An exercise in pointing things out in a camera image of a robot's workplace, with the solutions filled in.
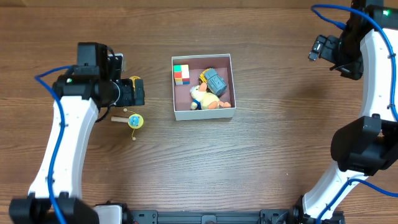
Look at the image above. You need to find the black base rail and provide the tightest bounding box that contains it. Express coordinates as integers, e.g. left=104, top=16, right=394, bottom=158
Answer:
left=93, top=203, right=345, bottom=224

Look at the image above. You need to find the white square cardboard box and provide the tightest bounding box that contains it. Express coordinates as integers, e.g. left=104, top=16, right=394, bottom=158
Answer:
left=171, top=54, right=236, bottom=121

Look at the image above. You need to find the small wooden rattle drum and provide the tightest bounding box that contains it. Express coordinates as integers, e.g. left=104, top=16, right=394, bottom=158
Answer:
left=111, top=108, right=144, bottom=141

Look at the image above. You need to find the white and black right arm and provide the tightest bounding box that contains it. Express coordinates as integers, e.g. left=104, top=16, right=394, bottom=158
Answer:
left=285, top=0, right=397, bottom=223

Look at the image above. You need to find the yellow and grey toy truck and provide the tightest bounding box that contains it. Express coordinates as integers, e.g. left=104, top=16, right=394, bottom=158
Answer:
left=198, top=68, right=227, bottom=96

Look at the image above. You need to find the cream plush animal toy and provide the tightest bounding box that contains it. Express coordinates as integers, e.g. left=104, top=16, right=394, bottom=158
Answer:
left=190, top=82, right=231, bottom=110

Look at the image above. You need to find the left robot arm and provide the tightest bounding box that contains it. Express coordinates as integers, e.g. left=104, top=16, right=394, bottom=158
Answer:
left=9, top=42, right=145, bottom=224

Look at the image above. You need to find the multicoloured puzzle cube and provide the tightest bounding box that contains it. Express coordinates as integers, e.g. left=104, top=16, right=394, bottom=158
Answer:
left=173, top=64, right=190, bottom=85

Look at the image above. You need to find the yellow round ridged toy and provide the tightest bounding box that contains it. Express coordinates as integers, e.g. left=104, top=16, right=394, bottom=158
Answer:
left=129, top=76, right=143, bottom=94

